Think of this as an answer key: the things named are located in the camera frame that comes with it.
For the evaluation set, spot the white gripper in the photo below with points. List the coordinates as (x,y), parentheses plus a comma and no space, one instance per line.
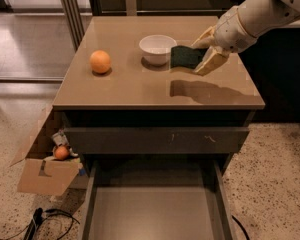
(227,30)

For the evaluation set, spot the green yellow sponge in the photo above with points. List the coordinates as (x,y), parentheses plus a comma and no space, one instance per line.
(186,57)

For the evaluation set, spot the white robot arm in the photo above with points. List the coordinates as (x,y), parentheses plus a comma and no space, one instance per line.
(261,16)

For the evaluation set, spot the orange fruit on counter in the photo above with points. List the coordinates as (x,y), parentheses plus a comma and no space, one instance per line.
(100,62)

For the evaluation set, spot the grey top drawer front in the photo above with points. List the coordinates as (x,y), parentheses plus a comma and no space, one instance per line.
(156,140)

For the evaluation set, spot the open middle drawer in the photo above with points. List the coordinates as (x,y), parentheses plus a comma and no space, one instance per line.
(156,200)

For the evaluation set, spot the white ceramic bowl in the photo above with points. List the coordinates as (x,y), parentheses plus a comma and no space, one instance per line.
(156,49)

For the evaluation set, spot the grey packet in box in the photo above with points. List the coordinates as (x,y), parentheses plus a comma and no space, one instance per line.
(59,138)

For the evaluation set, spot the orange fruit in box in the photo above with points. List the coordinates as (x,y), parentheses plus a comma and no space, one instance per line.
(61,153)

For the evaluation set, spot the open cardboard box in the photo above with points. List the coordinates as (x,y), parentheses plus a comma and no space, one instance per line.
(42,173)

